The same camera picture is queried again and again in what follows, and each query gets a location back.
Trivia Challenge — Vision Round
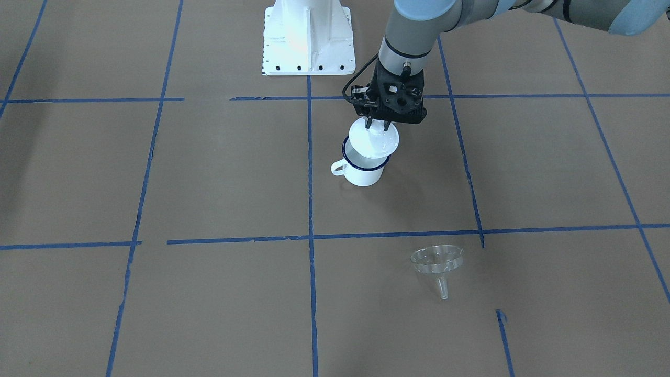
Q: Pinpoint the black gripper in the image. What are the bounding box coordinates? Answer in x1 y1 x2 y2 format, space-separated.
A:
365 68 428 132

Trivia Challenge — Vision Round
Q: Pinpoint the white enamel mug lid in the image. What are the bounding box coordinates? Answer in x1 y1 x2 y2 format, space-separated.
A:
349 117 400 158

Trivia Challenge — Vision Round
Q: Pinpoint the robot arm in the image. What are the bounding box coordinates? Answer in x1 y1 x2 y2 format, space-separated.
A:
347 1 668 126

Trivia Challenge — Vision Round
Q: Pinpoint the clear glass funnel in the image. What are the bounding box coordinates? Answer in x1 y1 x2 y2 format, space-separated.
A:
409 245 464 300

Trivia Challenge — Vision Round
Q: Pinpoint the white enamel mug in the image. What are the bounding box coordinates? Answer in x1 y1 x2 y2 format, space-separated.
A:
330 137 390 187

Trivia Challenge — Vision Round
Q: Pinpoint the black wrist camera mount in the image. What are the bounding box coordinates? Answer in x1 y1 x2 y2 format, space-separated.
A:
347 84 376 117

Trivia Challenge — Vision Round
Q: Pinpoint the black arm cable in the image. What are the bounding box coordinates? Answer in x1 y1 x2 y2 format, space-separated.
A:
342 52 379 103

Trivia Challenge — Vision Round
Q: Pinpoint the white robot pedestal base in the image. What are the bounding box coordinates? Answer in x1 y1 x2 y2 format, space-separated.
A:
262 1 356 76

